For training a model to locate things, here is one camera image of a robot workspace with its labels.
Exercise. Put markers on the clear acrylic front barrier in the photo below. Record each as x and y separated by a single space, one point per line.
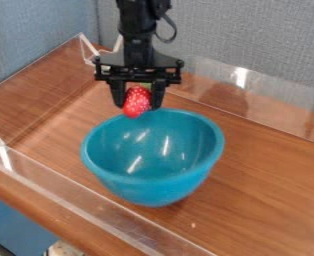
96 224

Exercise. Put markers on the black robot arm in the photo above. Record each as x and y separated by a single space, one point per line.
142 17

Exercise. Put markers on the clear acrylic corner bracket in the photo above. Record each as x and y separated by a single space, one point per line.
90 53

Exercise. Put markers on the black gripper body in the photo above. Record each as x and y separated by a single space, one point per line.
137 63

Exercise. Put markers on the red toy strawberry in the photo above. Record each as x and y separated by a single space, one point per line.
137 101

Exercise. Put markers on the clear acrylic barrier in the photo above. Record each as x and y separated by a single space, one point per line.
96 224
264 99

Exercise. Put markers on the clear acrylic back barrier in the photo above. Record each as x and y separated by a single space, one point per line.
264 99

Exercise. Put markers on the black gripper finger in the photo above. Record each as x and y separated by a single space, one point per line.
157 91
117 91

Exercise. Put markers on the blue plastic bowl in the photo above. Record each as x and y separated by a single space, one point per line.
153 159

